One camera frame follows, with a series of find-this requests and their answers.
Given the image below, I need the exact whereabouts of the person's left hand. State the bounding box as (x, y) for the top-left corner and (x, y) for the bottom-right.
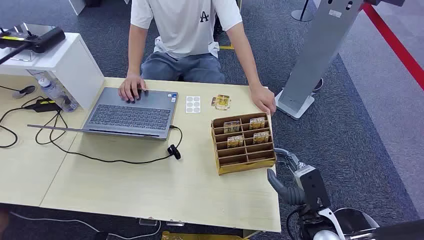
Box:
(249, 84), (277, 116)

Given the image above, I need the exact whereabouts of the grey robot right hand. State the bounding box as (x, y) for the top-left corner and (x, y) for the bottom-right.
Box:
(266, 148), (306, 206)

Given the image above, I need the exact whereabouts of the person's right hand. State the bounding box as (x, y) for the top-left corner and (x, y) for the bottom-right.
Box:
(118, 73), (148, 104)

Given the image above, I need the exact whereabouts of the cardboard card organizer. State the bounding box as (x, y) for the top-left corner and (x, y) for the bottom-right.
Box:
(210, 111), (277, 176)

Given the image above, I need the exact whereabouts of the person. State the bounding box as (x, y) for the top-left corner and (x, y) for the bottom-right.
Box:
(118, 0), (277, 116)

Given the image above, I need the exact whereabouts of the grey laptop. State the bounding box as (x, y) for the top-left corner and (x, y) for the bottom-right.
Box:
(27, 87), (180, 141)

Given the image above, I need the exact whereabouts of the stack of gold cards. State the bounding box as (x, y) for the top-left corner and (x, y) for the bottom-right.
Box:
(211, 94), (232, 111)

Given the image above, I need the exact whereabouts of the white box shelf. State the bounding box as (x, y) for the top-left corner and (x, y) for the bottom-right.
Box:
(0, 32), (106, 111)

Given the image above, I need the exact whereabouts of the white round sticker sheet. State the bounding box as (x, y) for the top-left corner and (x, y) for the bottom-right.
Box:
(185, 96), (202, 114)

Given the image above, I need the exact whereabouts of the grey kiosk stand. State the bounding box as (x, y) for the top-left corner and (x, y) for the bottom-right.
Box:
(274, 0), (365, 120)

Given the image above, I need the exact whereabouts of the clear plastic water bottle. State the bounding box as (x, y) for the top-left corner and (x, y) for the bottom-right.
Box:
(28, 69), (79, 113)

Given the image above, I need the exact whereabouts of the black power adapter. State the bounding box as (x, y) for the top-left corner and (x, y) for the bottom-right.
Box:
(23, 97), (63, 114)

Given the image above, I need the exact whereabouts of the grey stanchion base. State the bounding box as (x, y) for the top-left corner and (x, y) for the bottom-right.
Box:
(290, 0), (316, 23)

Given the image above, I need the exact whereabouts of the black handheld controller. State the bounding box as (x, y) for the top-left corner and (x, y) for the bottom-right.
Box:
(0, 26), (66, 55)

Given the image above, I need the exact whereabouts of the red barrier belt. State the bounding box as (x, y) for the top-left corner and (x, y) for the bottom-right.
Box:
(361, 2), (424, 91)

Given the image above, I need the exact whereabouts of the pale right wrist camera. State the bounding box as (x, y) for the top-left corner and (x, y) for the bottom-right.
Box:
(293, 164), (332, 211)

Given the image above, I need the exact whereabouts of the black laptop power cable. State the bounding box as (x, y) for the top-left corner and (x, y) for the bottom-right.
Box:
(34, 110), (184, 165)

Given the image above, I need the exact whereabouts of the grey round puck with cable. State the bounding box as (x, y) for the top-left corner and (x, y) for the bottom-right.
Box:
(0, 84), (37, 100)

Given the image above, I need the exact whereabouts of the black mains cable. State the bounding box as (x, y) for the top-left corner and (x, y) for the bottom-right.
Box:
(0, 96), (44, 149)

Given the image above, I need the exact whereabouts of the white floor cable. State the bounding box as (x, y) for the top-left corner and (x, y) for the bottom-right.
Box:
(9, 211), (163, 240)

